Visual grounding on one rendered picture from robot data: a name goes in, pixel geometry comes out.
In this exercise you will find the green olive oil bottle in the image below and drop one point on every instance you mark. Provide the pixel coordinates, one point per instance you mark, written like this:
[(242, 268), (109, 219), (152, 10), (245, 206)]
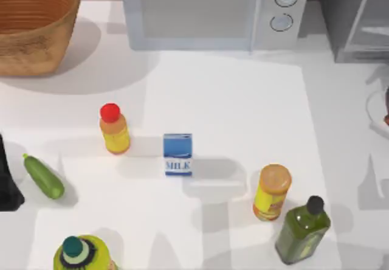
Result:
[(302, 232)]

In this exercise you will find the red-capped yellow bottle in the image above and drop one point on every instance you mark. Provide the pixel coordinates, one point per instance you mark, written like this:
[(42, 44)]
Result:
[(115, 134)]

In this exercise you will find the pale microwave oven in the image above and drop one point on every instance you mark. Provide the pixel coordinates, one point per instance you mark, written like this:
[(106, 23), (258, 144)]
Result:
[(194, 11)]

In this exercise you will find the white plate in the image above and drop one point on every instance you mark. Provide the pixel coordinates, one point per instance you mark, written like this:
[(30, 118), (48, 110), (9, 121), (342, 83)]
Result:
[(377, 112)]

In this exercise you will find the brown wicker basket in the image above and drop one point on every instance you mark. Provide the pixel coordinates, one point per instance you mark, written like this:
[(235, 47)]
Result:
[(33, 36)]

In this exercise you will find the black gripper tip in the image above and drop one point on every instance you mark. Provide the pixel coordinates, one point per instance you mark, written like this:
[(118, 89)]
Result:
[(7, 182)]

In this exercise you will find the grey cabinet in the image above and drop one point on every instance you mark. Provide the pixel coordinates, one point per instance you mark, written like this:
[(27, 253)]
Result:
[(358, 17)]

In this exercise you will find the blue and white milk carton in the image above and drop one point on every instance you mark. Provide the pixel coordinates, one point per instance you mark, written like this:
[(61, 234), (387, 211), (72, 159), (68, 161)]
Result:
[(178, 154)]

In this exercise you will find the yellow can with orange lid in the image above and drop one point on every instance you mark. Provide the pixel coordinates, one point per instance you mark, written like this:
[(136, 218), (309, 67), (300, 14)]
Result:
[(271, 192)]

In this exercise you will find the yellow-green bottle with teal cap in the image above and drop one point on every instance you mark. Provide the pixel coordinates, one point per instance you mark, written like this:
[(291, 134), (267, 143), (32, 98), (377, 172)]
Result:
[(82, 253)]

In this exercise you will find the green cucumber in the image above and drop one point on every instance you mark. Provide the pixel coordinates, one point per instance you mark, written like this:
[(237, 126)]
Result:
[(44, 176)]

